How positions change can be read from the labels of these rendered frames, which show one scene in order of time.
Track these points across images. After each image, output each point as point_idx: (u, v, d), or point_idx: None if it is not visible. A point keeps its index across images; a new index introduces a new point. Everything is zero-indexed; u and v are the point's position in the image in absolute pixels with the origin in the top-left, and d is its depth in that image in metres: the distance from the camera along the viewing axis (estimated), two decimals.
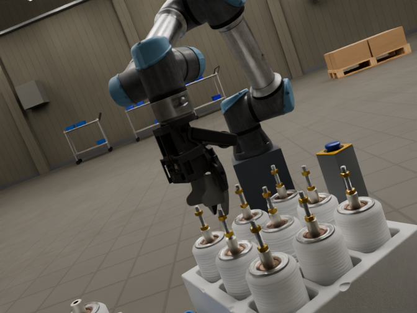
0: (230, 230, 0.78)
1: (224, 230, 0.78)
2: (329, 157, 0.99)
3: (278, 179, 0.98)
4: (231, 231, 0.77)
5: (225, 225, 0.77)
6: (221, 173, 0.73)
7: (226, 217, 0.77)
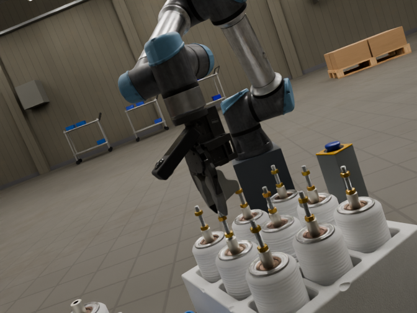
0: (224, 233, 0.78)
1: (228, 230, 0.77)
2: (329, 157, 0.99)
3: (278, 179, 0.98)
4: None
5: (227, 223, 0.78)
6: (195, 176, 0.79)
7: (223, 217, 0.78)
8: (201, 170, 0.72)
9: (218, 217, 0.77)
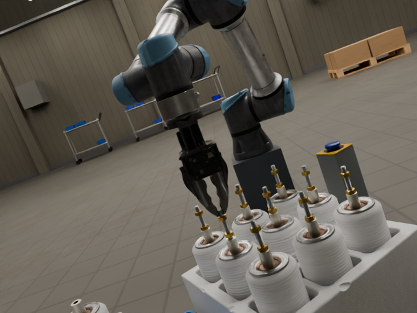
0: (224, 233, 0.78)
1: (228, 230, 0.77)
2: (329, 157, 0.99)
3: (278, 179, 0.98)
4: None
5: (227, 223, 0.78)
6: (224, 169, 0.77)
7: (223, 217, 0.78)
8: None
9: (218, 217, 0.77)
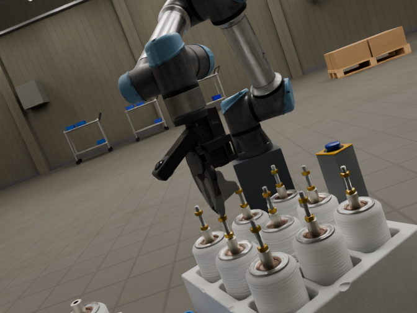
0: (228, 234, 0.77)
1: (228, 229, 0.78)
2: (329, 157, 0.99)
3: (278, 179, 0.98)
4: (224, 234, 0.78)
5: (223, 225, 0.78)
6: (197, 177, 0.79)
7: (218, 221, 0.77)
8: (201, 171, 0.72)
9: (224, 216, 0.76)
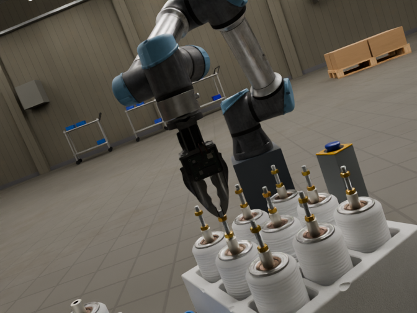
0: (228, 234, 0.77)
1: (228, 229, 0.78)
2: (329, 157, 0.99)
3: (278, 179, 0.98)
4: (224, 234, 0.78)
5: (223, 225, 0.78)
6: (224, 170, 0.77)
7: (219, 221, 0.77)
8: None
9: (224, 216, 0.76)
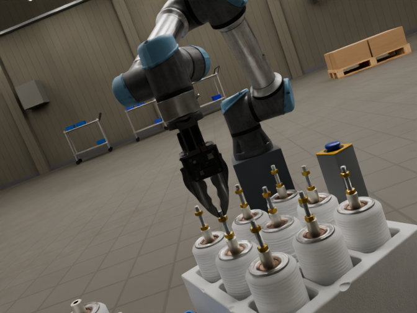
0: (231, 231, 0.78)
1: (225, 230, 0.78)
2: (329, 157, 0.99)
3: (278, 179, 0.98)
4: (229, 234, 0.77)
5: (224, 226, 0.77)
6: (224, 170, 0.77)
7: (226, 220, 0.76)
8: None
9: (224, 215, 0.78)
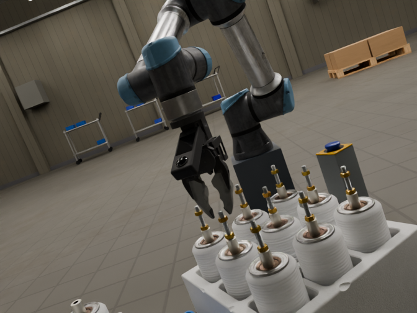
0: (226, 233, 0.78)
1: (227, 231, 0.77)
2: (329, 157, 0.99)
3: (278, 179, 0.98)
4: (231, 231, 0.78)
5: (228, 225, 0.77)
6: (187, 184, 0.77)
7: (225, 218, 0.78)
8: (213, 167, 0.73)
9: (218, 218, 0.77)
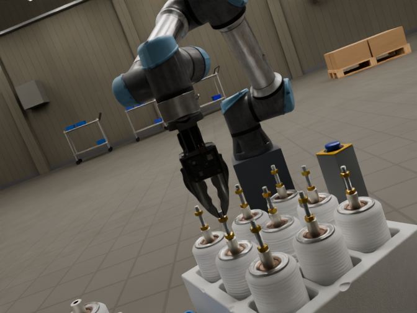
0: (226, 233, 0.78)
1: (227, 231, 0.77)
2: (329, 157, 0.99)
3: (278, 179, 0.98)
4: (231, 231, 0.78)
5: (228, 225, 0.77)
6: (224, 171, 0.77)
7: (225, 218, 0.78)
8: None
9: (218, 218, 0.77)
